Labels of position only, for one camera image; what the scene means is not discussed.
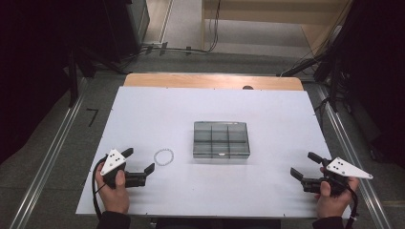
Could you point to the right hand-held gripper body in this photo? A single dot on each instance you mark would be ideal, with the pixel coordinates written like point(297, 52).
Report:
point(345, 169)

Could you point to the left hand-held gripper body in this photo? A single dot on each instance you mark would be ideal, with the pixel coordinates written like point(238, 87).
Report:
point(112, 162)

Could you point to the clear grey compartment box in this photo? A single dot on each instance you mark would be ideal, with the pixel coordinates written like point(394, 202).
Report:
point(221, 140)

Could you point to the person's left hand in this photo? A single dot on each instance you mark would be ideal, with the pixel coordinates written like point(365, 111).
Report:
point(114, 198)

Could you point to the person's right hand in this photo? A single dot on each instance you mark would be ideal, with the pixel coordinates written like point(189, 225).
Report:
point(332, 205)

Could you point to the black metal stand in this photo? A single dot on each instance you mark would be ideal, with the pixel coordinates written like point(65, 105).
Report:
point(332, 73)
point(74, 76)

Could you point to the person's black clothing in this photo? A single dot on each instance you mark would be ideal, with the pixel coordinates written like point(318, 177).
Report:
point(216, 224)

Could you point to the black curtain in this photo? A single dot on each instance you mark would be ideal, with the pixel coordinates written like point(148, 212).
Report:
point(28, 63)
point(382, 79)

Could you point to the small dark round knob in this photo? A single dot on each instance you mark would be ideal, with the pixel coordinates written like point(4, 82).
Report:
point(248, 87)

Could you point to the wooden table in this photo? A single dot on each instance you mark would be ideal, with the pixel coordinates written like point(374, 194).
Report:
point(210, 81)

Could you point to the dark cabinet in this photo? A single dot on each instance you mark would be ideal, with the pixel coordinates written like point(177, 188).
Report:
point(127, 25)

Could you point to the light wooden platform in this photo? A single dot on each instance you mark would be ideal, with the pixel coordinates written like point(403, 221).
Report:
point(254, 16)

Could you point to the metal floor rail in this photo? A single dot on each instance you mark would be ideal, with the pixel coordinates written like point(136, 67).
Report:
point(353, 152)
point(51, 152)

